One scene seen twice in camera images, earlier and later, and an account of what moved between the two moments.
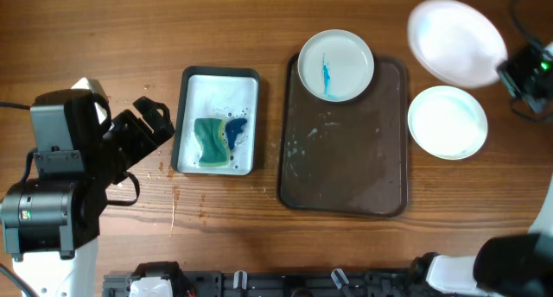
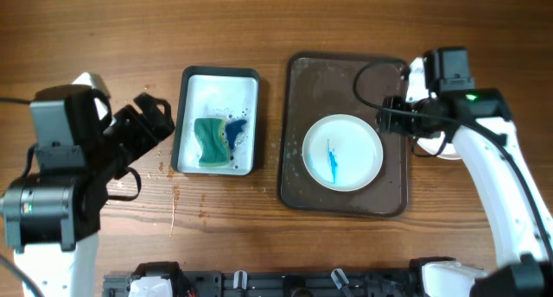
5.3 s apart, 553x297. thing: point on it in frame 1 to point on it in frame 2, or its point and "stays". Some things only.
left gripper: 146,140 stays
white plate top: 335,66 to 342,153
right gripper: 510,66 to 393,123
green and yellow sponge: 212,136 stays
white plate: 456,43 to 434,145
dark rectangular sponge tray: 216,92 stays
